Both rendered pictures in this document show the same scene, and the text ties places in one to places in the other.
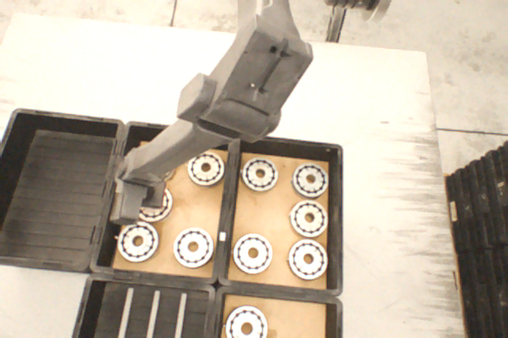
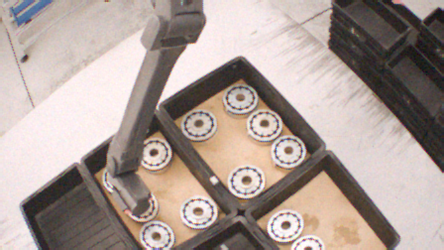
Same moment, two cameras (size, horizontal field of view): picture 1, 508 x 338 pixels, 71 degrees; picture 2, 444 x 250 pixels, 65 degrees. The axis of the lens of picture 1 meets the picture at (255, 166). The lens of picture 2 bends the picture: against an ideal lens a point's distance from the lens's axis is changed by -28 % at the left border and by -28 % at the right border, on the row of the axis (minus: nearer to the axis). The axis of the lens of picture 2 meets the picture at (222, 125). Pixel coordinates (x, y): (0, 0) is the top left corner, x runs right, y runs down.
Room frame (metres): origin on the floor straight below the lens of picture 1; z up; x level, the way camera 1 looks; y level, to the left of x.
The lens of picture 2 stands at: (-0.33, 0.22, 2.01)
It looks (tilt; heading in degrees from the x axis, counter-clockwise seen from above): 59 degrees down; 335
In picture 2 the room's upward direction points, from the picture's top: 7 degrees counter-clockwise
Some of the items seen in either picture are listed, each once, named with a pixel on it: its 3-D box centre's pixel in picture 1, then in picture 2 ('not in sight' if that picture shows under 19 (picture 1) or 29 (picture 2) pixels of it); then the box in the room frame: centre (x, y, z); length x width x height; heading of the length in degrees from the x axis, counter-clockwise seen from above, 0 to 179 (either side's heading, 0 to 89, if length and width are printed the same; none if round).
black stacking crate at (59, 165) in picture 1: (59, 190); (79, 240); (0.19, 0.50, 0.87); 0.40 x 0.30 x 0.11; 5
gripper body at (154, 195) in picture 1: (140, 188); (127, 189); (0.21, 0.26, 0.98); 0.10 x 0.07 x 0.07; 95
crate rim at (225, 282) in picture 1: (284, 209); (242, 128); (0.24, -0.10, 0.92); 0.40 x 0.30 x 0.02; 5
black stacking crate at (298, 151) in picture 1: (282, 214); (242, 137); (0.24, -0.10, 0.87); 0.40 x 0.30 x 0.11; 5
